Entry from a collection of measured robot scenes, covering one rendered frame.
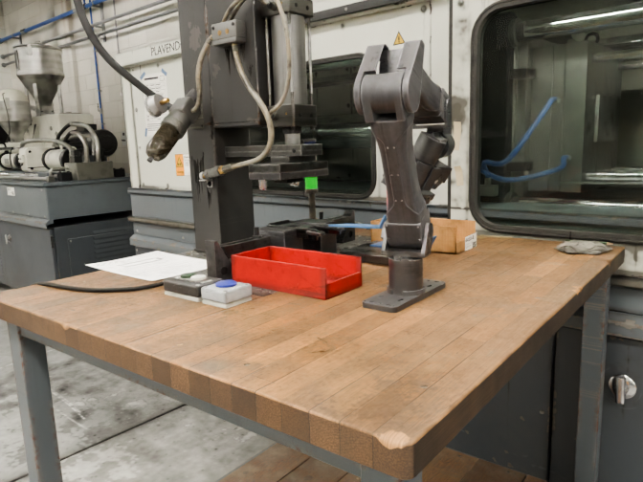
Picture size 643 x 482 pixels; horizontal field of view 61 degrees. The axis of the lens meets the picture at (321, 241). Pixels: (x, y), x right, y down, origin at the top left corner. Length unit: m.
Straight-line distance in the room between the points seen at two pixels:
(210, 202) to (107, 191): 2.98
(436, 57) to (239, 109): 0.72
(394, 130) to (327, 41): 1.25
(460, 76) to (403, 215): 0.84
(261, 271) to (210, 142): 0.48
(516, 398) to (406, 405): 1.24
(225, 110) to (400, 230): 0.62
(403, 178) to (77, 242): 3.60
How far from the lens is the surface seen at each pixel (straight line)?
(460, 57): 1.74
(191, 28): 1.52
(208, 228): 1.50
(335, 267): 1.12
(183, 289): 1.07
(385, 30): 1.96
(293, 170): 1.27
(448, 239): 1.39
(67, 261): 4.34
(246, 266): 1.13
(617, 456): 1.82
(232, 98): 1.40
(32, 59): 5.95
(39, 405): 1.34
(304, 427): 0.63
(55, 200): 4.27
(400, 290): 0.99
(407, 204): 0.95
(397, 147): 0.90
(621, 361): 1.70
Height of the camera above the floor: 1.19
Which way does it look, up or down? 10 degrees down
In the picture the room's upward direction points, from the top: 2 degrees counter-clockwise
